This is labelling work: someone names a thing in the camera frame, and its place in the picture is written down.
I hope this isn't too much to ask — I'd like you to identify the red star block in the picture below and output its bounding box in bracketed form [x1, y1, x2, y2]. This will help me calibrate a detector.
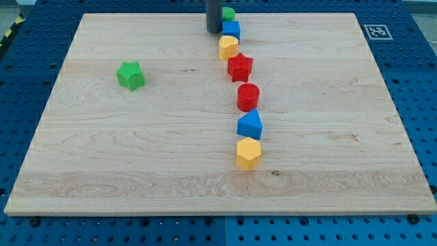
[227, 53, 253, 82]

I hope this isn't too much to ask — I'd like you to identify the green star block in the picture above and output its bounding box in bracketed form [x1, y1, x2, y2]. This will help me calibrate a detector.
[115, 61, 145, 92]

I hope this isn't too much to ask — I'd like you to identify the blue triangle block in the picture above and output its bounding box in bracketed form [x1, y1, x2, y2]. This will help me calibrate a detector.
[237, 109, 263, 140]

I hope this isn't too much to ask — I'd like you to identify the yellow hexagon block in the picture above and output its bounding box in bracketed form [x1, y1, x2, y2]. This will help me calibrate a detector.
[236, 137, 262, 171]

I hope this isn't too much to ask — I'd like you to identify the red cylinder block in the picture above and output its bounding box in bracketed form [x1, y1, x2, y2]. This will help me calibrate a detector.
[237, 83, 260, 112]

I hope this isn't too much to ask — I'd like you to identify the yellow heart block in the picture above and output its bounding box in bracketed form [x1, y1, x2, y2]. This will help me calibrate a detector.
[218, 36, 239, 61]

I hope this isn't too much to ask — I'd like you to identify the blue cube block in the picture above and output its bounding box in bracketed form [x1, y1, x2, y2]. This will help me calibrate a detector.
[222, 20, 240, 40]

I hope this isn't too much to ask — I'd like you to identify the green cylinder block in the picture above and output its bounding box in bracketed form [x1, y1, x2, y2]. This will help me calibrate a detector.
[222, 6, 236, 22]

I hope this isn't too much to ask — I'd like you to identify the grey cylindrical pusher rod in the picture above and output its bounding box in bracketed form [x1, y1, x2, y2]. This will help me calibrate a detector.
[206, 0, 223, 33]

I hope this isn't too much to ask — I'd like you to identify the wooden board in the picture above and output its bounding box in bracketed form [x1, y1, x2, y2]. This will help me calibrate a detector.
[5, 13, 436, 217]

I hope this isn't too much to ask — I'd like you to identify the white fiducial marker tag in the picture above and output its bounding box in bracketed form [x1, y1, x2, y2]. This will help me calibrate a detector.
[364, 24, 393, 40]

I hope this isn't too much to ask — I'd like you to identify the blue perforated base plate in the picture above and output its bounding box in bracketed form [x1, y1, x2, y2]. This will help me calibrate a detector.
[1, 1, 436, 245]

